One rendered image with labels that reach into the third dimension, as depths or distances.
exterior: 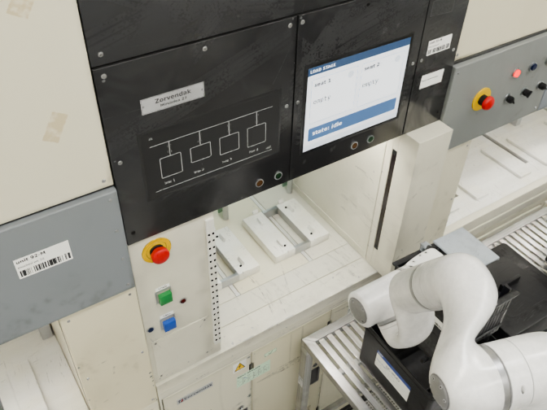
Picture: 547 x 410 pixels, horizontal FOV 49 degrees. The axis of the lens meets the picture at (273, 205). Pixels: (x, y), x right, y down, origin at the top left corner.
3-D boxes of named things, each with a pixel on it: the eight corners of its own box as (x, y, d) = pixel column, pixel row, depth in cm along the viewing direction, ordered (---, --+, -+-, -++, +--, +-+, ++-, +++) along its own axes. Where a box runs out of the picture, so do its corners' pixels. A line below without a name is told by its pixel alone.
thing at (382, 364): (356, 356, 178) (364, 321, 166) (426, 318, 189) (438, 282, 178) (419, 433, 161) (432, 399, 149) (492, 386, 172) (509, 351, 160)
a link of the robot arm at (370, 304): (423, 304, 130) (404, 266, 131) (377, 330, 125) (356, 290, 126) (404, 310, 138) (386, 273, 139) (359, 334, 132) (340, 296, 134)
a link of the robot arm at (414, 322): (486, 333, 106) (417, 337, 135) (444, 252, 108) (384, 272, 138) (444, 355, 104) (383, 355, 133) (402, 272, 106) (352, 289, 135)
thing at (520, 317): (502, 359, 178) (514, 333, 170) (434, 294, 197) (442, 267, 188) (566, 319, 190) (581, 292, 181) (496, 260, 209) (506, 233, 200)
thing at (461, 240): (377, 316, 165) (397, 233, 144) (431, 288, 173) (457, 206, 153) (439, 383, 149) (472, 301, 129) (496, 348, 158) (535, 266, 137)
